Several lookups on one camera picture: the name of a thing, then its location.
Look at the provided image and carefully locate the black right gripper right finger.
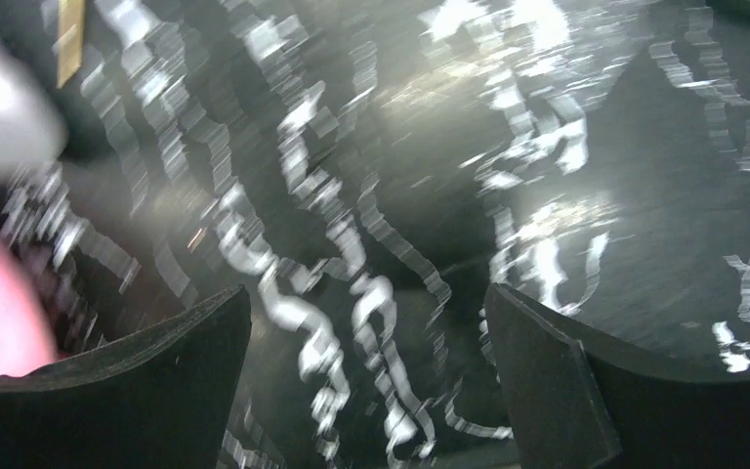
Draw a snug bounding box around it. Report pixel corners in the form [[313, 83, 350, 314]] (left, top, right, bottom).
[[484, 283, 750, 468]]

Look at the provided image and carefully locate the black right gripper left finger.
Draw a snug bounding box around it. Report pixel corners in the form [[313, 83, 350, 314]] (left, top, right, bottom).
[[0, 287, 252, 468]]

